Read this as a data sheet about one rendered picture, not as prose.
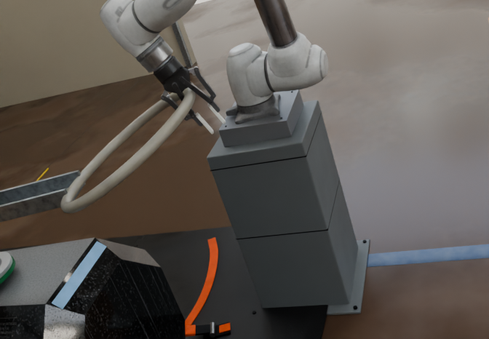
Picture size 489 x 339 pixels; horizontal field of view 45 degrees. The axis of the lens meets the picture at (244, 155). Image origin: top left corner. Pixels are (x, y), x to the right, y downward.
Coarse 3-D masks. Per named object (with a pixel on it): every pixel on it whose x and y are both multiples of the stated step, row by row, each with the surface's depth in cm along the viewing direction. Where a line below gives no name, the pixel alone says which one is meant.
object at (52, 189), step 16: (64, 176) 180; (0, 192) 185; (16, 192) 184; (32, 192) 184; (48, 192) 183; (64, 192) 169; (0, 208) 174; (16, 208) 173; (32, 208) 173; (48, 208) 172
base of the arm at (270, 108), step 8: (272, 96) 236; (280, 96) 246; (264, 104) 233; (272, 104) 236; (232, 112) 242; (240, 112) 238; (248, 112) 235; (256, 112) 234; (264, 112) 233; (272, 112) 232; (240, 120) 235; (248, 120) 235
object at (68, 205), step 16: (176, 96) 176; (192, 96) 160; (144, 112) 187; (176, 112) 151; (128, 128) 188; (160, 128) 148; (112, 144) 187; (160, 144) 146; (96, 160) 184; (128, 160) 145; (144, 160) 145; (80, 176) 179; (112, 176) 145; (96, 192) 146; (64, 208) 157; (80, 208) 151
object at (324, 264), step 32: (320, 128) 251; (224, 160) 234; (256, 160) 230; (288, 160) 226; (320, 160) 243; (224, 192) 242; (256, 192) 238; (288, 192) 234; (320, 192) 235; (256, 224) 245; (288, 224) 241; (320, 224) 237; (256, 256) 254; (288, 256) 249; (320, 256) 245; (352, 256) 272; (256, 288) 263; (288, 288) 258; (320, 288) 253; (352, 288) 262
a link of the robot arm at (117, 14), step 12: (108, 0) 152; (120, 0) 152; (108, 12) 152; (120, 12) 151; (132, 12) 149; (108, 24) 153; (120, 24) 152; (132, 24) 150; (120, 36) 154; (132, 36) 152; (144, 36) 152; (156, 36) 157; (132, 48) 155; (144, 48) 155
